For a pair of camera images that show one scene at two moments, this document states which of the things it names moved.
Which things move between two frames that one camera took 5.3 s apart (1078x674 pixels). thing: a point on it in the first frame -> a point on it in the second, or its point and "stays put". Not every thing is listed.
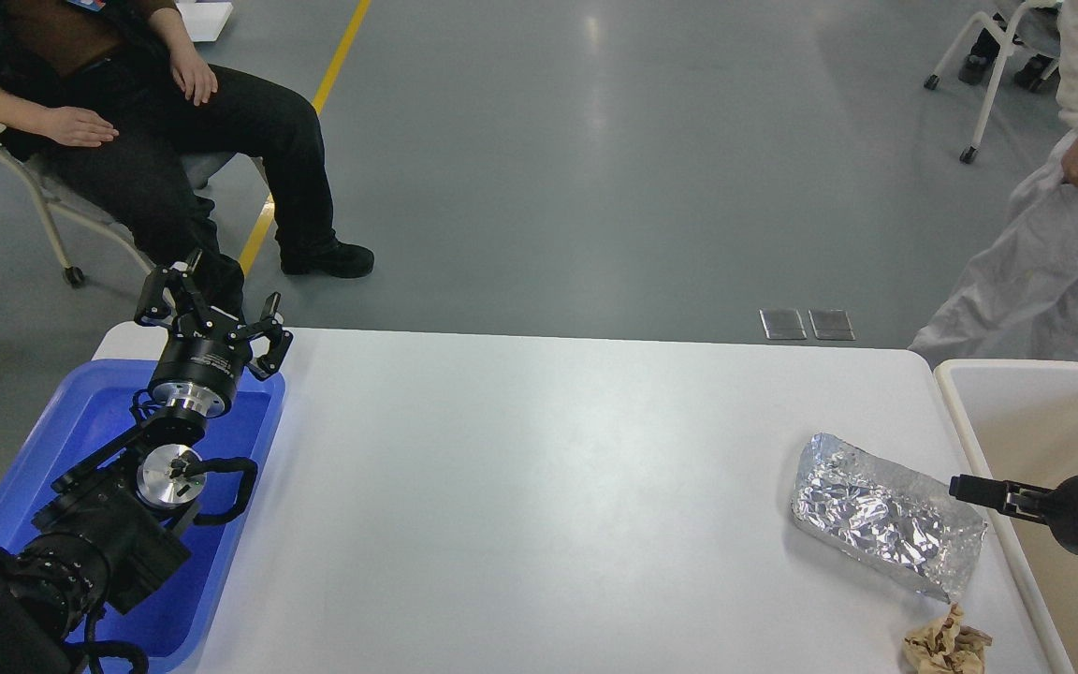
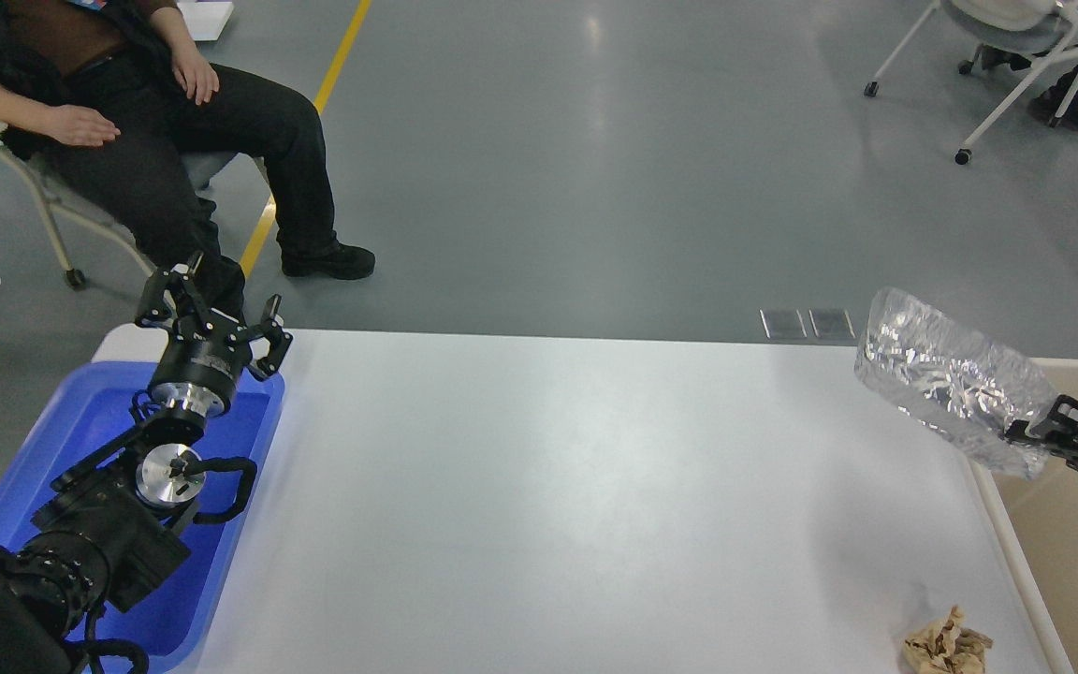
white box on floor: [204, 21] stays put
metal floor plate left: [782, 324] stays put
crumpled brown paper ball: [943, 646] stays put
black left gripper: [198, 373] stays put
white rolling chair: [969, 153] -> [1053, 30]
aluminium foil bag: [901, 521] -> [965, 387]
